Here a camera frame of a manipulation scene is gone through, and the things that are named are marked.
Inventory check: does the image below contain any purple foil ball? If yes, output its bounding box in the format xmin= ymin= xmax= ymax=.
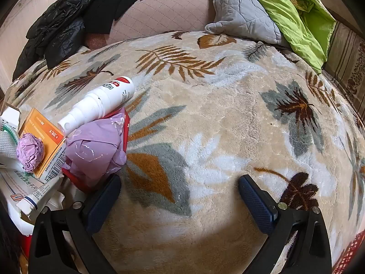
xmin=16 ymin=133 xmax=44 ymax=172

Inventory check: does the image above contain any white ointment tube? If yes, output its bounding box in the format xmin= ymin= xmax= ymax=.
xmin=16 ymin=174 xmax=65 ymax=216

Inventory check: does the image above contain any black cloth garment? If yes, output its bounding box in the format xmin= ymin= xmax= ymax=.
xmin=83 ymin=0 xmax=172 ymax=36

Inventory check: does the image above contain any leaf print fleece blanket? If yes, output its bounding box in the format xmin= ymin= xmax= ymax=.
xmin=6 ymin=30 xmax=365 ymax=274

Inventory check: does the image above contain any green patterned quilt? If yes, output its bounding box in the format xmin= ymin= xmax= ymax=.
xmin=156 ymin=0 xmax=337 ymax=75

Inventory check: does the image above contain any white spray bottle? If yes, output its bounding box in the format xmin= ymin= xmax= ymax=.
xmin=57 ymin=76 xmax=135 ymax=135

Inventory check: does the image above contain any brown and pink sofa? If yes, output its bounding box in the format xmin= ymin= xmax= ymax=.
xmin=86 ymin=0 xmax=217 ymax=49

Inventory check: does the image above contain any orange medicine box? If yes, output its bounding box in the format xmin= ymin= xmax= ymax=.
xmin=18 ymin=108 xmax=67 ymax=183

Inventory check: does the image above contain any torn white medicine box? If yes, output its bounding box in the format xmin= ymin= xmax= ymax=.
xmin=0 ymin=168 xmax=66 ymax=234

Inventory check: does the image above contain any striped bolster cushion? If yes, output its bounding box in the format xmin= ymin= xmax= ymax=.
xmin=321 ymin=20 xmax=365 ymax=112

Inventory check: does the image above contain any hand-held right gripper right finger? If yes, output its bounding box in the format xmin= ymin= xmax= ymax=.
xmin=238 ymin=175 xmax=333 ymax=274

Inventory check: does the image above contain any black puffer jacket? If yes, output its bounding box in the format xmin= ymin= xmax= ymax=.
xmin=12 ymin=0 xmax=99 ymax=82

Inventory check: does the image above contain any grey quilted pillow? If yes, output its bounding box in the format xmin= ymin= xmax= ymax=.
xmin=204 ymin=0 xmax=290 ymax=47

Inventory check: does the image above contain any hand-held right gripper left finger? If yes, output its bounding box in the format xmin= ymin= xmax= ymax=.
xmin=28 ymin=174 xmax=123 ymax=274

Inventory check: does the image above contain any purple plastic bag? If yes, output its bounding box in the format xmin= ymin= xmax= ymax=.
xmin=64 ymin=107 xmax=128 ymax=182

